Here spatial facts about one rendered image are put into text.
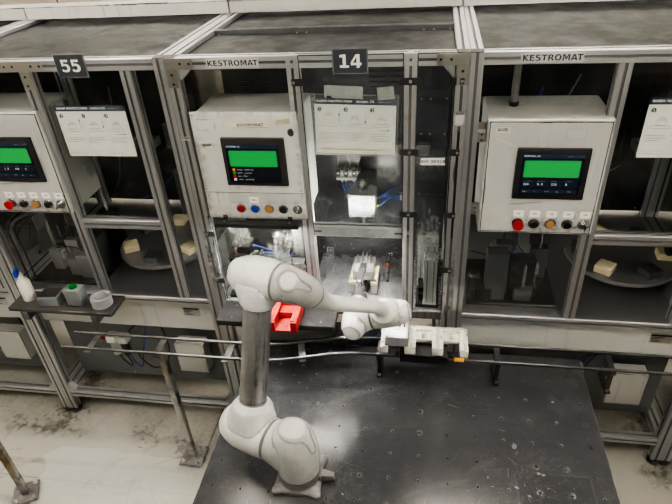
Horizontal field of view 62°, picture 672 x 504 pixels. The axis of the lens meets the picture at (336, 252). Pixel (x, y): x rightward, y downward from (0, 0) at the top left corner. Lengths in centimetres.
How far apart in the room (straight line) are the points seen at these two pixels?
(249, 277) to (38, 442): 214
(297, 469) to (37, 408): 218
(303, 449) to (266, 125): 118
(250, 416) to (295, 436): 19
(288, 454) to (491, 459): 78
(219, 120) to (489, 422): 159
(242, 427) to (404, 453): 63
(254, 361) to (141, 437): 157
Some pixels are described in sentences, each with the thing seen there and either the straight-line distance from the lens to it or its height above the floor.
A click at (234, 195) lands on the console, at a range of 233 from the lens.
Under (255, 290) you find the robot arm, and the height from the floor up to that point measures 142.
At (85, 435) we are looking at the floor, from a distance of 361.
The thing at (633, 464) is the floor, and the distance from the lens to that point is 335.
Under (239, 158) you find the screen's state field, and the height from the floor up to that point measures 165.
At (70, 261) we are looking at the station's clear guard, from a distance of 295.
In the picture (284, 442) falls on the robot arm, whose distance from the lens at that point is 202.
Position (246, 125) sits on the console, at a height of 178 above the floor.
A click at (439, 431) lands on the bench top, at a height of 68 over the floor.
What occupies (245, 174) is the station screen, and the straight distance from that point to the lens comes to 224.
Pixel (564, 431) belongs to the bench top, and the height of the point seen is 68.
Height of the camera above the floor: 252
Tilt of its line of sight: 34 degrees down
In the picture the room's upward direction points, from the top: 4 degrees counter-clockwise
